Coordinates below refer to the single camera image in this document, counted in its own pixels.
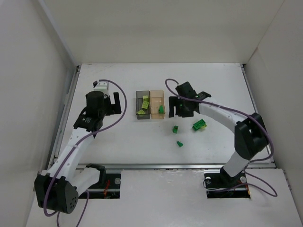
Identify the dark green square lego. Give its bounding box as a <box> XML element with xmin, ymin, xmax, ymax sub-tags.
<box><xmin>158</xmin><ymin>105</ymin><xmax>164</xmax><ymax>114</ymax></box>

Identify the dark green long lego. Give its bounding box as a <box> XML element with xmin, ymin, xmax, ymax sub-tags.
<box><xmin>192</xmin><ymin>119</ymin><xmax>206</xmax><ymax>131</ymax></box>

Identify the small dark green lego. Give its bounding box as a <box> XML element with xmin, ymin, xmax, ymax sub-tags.
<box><xmin>172</xmin><ymin>125</ymin><xmax>178</xmax><ymax>134</ymax></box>

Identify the lime green 2x3 lego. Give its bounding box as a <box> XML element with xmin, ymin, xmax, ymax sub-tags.
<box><xmin>141</xmin><ymin>100</ymin><xmax>149</xmax><ymax>109</ymax></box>

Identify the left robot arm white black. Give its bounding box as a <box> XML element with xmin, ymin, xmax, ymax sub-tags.
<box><xmin>34</xmin><ymin>91</ymin><xmax>125</xmax><ymax>217</ymax></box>

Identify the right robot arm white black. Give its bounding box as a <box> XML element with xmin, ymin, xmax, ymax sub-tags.
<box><xmin>169</xmin><ymin>82</ymin><xmax>272</xmax><ymax>189</ymax></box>

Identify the orange transparent container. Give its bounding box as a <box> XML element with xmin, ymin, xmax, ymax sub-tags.
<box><xmin>150</xmin><ymin>90</ymin><xmax>165</xmax><ymax>120</ymax></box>

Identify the grey transparent container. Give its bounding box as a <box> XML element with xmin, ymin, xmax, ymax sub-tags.
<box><xmin>135</xmin><ymin>90</ymin><xmax>150</xmax><ymax>120</ymax></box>

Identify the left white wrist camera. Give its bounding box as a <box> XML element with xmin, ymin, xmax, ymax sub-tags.
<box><xmin>93</xmin><ymin>80</ymin><xmax>109</xmax><ymax>96</ymax></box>

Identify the aluminium front rail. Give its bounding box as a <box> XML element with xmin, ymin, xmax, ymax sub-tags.
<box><xmin>76</xmin><ymin>162</ymin><xmax>276</xmax><ymax>170</ymax></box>

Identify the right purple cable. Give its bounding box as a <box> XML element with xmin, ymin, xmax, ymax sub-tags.
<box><xmin>165</xmin><ymin>79</ymin><xmax>278</xmax><ymax>197</ymax></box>

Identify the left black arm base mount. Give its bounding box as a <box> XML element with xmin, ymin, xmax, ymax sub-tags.
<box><xmin>88</xmin><ymin>173</ymin><xmax>121</xmax><ymax>199</ymax></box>

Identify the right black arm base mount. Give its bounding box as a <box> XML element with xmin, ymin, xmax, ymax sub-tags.
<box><xmin>203</xmin><ymin>172</ymin><xmax>250</xmax><ymax>199</ymax></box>

